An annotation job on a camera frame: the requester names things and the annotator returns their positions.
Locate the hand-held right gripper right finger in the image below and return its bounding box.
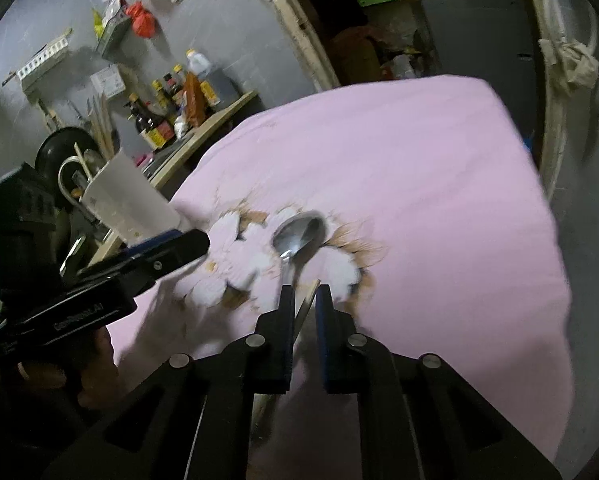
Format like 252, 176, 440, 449
315, 284, 563, 480

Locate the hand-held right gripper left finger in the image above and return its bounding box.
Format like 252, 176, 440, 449
44, 284, 297, 480

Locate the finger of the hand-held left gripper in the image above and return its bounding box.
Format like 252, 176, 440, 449
76, 229, 211, 292
86, 230, 184, 267

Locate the white plastic utensil holder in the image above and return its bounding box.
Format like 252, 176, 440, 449
80, 149, 192, 247

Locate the wooden chopstick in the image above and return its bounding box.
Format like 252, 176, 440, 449
293, 279, 321, 334
74, 142, 95, 183

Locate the steel spoon with patterned handle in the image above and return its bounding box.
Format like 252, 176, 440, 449
270, 211, 329, 292

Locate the person's left hand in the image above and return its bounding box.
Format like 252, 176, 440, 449
16, 327, 126, 411

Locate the black wok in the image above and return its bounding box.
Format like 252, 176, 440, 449
34, 126, 100, 187

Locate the dark sauce bottle with pump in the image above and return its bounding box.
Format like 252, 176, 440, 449
124, 102, 153, 149

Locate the bundle of wooden chopsticks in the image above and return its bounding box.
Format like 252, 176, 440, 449
86, 92, 118, 161

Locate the wooden shelf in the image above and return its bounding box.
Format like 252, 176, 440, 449
144, 90, 258, 187

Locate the orange seasoning packet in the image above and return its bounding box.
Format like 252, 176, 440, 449
182, 72, 208, 129

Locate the grey box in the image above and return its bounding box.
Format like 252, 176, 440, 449
209, 67, 240, 101

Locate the clear yellow-capped oil bottle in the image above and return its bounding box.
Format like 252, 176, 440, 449
186, 49, 220, 107

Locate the pink floral tablecloth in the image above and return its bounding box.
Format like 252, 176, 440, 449
104, 75, 575, 466

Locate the red plastic bag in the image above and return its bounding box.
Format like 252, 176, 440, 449
126, 1, 158, 38

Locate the grey refrigerator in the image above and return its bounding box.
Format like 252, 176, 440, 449
422, 0, 539, 129

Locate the white knotted cloth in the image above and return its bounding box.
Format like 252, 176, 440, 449
538, 37, 599, 92

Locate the metal wall rack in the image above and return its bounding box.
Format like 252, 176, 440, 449
96, 0, 133, 59

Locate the wooden door frame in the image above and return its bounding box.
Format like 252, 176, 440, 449
249, 0, 599, 202

